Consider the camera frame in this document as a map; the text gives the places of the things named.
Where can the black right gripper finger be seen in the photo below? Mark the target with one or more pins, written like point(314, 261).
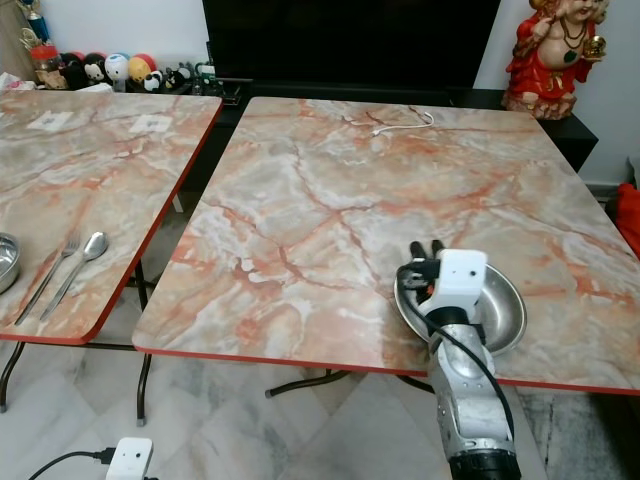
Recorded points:
point(417, 251)
point(435, 250)

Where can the shallow stainless steel bowl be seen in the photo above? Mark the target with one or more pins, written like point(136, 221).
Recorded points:
point(505, 318)

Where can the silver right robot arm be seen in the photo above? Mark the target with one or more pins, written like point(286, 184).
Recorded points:
point(465, 400)

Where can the deep stainless steel bowl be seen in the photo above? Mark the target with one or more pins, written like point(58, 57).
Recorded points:
point(8, 262)

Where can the red cloth item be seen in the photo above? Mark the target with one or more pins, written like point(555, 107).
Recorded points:
point(630, 220)

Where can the stainless steel fork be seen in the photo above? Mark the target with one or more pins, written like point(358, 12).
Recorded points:
point(50, 280)

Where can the black television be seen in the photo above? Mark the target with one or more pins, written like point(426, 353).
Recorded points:
point(350, 40)

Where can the red robed child statue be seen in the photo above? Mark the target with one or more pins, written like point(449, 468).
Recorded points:
point(550, 60)

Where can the white paper label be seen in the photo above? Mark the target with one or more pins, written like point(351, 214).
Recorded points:
point(50, 120)
point(152, 124)

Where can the stainless steel spoon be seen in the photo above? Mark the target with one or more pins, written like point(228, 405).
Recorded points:
point(94, 246)

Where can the marble folding table with labels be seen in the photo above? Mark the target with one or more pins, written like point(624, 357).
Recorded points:
point(90, 180)

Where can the red lidded jar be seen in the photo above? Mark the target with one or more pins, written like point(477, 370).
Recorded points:
point(44, 65)

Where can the small green and white toy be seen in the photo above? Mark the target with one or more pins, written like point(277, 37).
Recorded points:
point(204, 72)

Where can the black round plush toy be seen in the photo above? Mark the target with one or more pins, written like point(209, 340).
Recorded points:
point(94, 70)

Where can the small panda figurine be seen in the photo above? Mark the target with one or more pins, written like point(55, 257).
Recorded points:
point(152, 81)

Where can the orange and yellow ball toy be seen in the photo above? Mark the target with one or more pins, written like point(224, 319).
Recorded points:
point(142, 66)

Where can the white and blue ball toy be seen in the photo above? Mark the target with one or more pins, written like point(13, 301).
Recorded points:
point(117, 67)

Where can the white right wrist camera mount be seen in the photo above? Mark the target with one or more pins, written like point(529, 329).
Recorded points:
point(462, 272)

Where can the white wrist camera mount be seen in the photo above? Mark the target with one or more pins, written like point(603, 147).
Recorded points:
point(128, 460)
point(462, 272)

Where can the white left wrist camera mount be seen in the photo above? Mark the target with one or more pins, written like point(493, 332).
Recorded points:
point(128, 460)

